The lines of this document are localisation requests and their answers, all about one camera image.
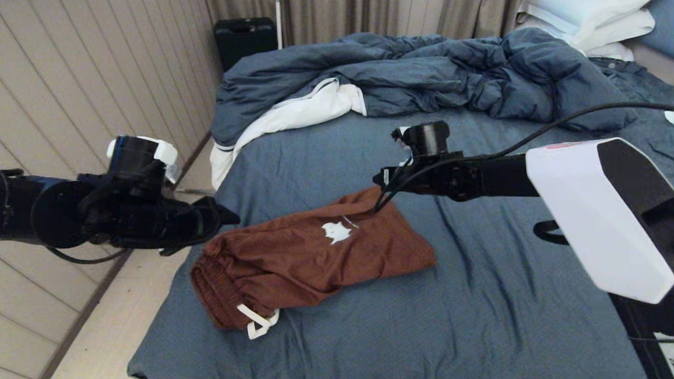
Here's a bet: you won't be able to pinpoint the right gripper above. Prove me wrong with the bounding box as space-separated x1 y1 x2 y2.
371 151 482 213

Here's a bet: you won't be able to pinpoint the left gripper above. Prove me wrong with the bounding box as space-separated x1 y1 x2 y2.
80 159 242 260

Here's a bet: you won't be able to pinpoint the brown shorts with white drawstring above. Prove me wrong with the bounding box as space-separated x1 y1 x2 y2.
188 184 439 342

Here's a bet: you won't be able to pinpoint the bed with blue sheet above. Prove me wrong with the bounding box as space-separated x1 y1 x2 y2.
116 29 674 379

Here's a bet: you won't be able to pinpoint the dark blue denim garment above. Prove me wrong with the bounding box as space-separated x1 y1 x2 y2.
589 53 674 109

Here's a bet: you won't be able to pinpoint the flat white pillow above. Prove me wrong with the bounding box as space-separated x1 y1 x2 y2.
515 8 657 56

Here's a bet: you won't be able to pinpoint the white duvet lining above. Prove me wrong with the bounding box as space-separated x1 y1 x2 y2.
207 76 370 191

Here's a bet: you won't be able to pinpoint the blue crumpled duvet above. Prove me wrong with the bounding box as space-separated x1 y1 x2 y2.
207 21 674 151

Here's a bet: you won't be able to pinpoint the beige curtain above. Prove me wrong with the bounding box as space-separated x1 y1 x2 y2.
204 0 537 49

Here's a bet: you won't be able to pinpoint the black suitcase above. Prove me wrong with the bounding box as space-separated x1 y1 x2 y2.
213 16 281 72

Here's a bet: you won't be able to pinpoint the white pole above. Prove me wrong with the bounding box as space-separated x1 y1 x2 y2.
274 0 285 50

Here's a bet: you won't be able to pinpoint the large white pillow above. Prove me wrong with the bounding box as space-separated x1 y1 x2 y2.
518 0 674 38

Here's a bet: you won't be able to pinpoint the blue pillow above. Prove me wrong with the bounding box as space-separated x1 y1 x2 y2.
638 0 674 71

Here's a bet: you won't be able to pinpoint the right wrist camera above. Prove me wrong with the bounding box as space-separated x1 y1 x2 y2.
390 121 452 159

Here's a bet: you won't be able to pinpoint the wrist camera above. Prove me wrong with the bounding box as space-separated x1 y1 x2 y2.
106 133 181 187
390 121 452 159

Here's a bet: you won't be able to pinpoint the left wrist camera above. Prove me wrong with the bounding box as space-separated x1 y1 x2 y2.
106 133 181 187

